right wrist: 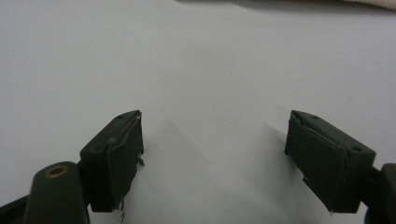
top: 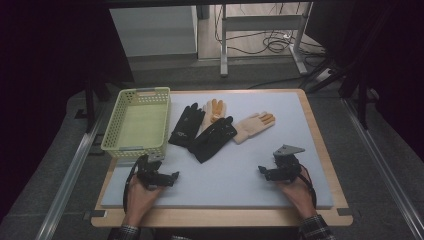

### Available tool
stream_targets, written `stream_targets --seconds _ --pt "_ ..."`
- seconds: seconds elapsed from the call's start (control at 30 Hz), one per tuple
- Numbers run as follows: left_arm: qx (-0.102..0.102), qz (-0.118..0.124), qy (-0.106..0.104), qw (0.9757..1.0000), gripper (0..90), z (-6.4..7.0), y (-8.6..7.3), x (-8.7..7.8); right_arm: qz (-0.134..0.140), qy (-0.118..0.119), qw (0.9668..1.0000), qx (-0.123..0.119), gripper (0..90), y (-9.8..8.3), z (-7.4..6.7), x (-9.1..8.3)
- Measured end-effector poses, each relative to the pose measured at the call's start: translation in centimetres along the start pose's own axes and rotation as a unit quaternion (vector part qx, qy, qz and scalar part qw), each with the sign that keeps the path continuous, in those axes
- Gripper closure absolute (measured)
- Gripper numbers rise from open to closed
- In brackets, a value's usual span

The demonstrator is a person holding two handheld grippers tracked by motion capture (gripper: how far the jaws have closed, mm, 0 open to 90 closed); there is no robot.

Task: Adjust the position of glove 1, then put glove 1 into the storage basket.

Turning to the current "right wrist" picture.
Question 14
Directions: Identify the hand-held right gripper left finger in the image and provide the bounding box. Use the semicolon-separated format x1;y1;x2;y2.
79;109;145;214

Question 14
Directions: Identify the cream-coloured object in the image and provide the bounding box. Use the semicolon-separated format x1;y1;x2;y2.
342;0;396;11

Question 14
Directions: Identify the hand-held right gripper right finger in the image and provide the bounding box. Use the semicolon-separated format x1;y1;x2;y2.
284;109;377;215

